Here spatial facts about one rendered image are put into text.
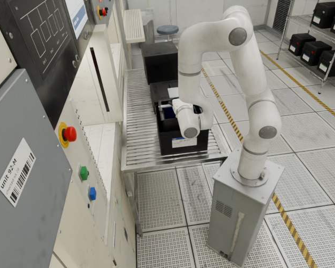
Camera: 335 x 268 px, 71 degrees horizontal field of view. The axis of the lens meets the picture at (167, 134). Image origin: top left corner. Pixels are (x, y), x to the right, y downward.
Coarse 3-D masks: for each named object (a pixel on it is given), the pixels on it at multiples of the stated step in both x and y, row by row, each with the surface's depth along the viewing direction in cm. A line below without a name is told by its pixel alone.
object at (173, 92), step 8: (168, 88) 129; (176, 88) 129; (176, 96) 123; (160, 104) 136; (168, 104) 131; (192, 104) 131; (160, 112) 129; (200, 112) 128; (168, 120) 124; (176, 120) 125; (168, 128) 128; (176, 128) 128
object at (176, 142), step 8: (160, 120) 153; (160, 128) 154; (160, 136) 126; (168, 136) 127; (176, 136) 127; (200, 136) 129; (160, 144) 130; (168, 144) 130; (176, 144) 131; (184, 144) 131; (192, 144) 132; (200, 144) 133; (168, 152) 134; (176, 152) 135; (184, 152) 136
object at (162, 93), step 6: (150, 84) 181; (156, 84) 181; (162, 84) 180; (168, 84) 180; (174, 84) 179; (150, 90) 179; (156, 90) 173; (162, 90) 173; (150, 96) 186; (156, 96) 167; (162, 96) 166; (168, 96) 166; (156, 102) 162; (168, 102) 163
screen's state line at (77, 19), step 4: (80, 8) 92; (84, 8) 98; (80, 12) 91; (84, 12) 97; (76, 16) 84; (80, 16) 90; (72, 20) 78; (76, 20) 83; (80, 20) 89; (76, 24) 82; (76, 28) 82
